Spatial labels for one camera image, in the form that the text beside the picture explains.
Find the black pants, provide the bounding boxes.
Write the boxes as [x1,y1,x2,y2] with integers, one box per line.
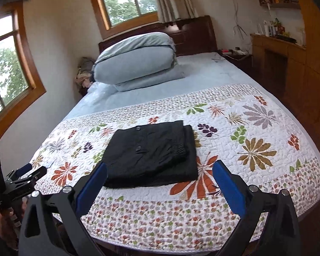
[103,120,198,189]

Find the hanging wall cables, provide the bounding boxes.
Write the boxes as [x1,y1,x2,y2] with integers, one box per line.
[231,0,249,37]

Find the tall wooden wardrobe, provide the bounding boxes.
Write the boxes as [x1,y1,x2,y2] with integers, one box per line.
[291,0,320,151]

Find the dark wooden headboard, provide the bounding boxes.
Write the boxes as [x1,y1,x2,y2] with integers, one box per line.
[98,15,218,58]

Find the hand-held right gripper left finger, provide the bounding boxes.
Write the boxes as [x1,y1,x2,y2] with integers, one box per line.
[17,161,108,256]

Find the folded light blue duvet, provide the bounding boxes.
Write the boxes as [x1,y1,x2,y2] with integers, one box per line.
[92,32,186,92]

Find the beige curtain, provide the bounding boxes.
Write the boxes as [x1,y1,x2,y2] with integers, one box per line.
[151,0,199,24]

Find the wooden framed window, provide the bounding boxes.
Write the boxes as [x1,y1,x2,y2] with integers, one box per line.
[0,0,47,145]
[86,0,161,39]

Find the dark wooden nightstand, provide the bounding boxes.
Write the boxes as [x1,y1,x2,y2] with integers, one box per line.
[220,48,254,73]

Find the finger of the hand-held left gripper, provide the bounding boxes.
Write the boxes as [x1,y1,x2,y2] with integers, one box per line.
[7,163,33,180]
[16,166,48,190]

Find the person's left hand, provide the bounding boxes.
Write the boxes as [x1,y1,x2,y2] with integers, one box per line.
[0,197,26,250]

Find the black flat device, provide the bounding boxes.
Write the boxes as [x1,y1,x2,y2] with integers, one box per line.
[276,34,297,43]

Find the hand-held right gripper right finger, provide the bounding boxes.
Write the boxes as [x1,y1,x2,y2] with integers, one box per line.
[212,160,302,256]

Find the light wooden cabinet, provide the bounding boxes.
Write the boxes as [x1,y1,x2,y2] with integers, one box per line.
[250,33,309,105]

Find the pile of clothes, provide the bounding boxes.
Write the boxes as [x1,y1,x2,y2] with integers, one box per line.
[75,57,97,89]

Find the floral quilted bedspread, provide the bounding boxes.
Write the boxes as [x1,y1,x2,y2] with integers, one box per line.
[29,83,320,255]

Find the light blue bed sheet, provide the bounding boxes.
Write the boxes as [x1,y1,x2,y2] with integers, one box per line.
[63,52,260,122]

